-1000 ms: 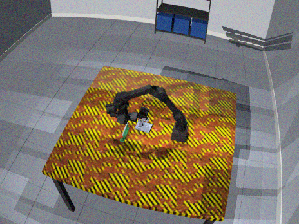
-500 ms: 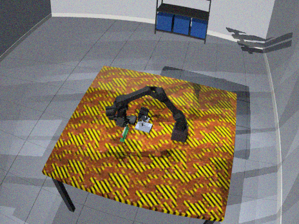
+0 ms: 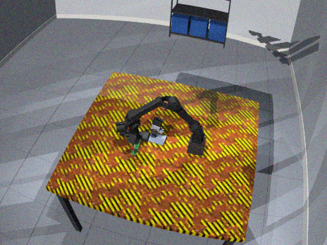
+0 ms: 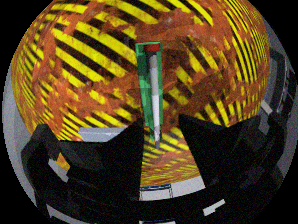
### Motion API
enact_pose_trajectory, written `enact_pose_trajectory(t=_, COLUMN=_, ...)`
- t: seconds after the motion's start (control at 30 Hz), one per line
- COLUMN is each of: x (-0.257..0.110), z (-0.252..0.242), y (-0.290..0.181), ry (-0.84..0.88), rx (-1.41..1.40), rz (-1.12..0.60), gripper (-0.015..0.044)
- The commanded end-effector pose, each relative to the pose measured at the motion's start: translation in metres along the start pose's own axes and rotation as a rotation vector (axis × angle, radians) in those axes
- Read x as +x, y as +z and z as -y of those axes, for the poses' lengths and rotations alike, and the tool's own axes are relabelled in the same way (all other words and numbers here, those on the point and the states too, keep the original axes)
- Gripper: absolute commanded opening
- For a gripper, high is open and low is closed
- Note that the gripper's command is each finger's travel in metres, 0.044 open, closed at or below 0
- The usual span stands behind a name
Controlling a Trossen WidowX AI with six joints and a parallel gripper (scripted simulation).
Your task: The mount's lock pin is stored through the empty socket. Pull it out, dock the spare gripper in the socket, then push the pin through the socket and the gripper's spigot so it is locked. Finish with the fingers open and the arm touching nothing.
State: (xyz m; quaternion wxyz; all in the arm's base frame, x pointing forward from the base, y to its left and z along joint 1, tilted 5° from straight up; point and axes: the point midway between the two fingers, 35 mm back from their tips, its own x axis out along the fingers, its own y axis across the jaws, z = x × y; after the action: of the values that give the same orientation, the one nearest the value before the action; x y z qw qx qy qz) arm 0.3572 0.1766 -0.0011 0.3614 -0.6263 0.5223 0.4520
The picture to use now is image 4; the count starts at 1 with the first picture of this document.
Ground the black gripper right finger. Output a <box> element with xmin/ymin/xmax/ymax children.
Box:
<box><xmin>178</xmin><ymin>113</ymin><xmax>261</xmax><ymax>188</ymax></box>

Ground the grey pin with red cap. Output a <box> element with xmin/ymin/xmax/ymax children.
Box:
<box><xmin>144</xmin><ymin>44</ymin><xmax>160</xmax><ymax>148</ymax></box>

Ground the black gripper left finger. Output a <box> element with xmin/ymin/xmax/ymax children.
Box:
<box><xmin>57</xmin><ymin>117</ymin><xmax>145</xmax><ymax>201</ymax></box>

